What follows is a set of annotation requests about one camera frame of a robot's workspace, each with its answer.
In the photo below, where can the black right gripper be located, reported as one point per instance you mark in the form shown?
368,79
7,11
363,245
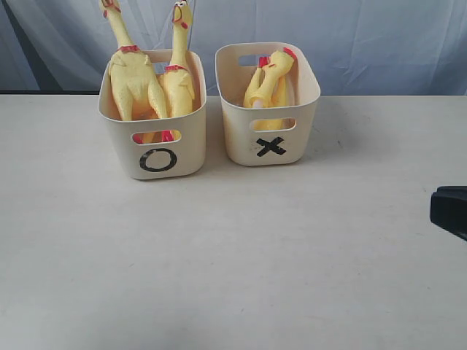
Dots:
448,209

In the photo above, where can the detached yellow chicken head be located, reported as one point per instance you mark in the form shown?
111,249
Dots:
268,74

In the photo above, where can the whole yellow rubber chicken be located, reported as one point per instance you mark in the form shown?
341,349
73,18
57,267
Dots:
177,81
135,87

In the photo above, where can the cream bin marked X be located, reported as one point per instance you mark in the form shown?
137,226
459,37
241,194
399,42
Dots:
265,135

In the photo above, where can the cream bin marked O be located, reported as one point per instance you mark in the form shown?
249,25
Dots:
179,157

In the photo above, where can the blue backdrop cloth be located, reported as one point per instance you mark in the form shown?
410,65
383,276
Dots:
354,47

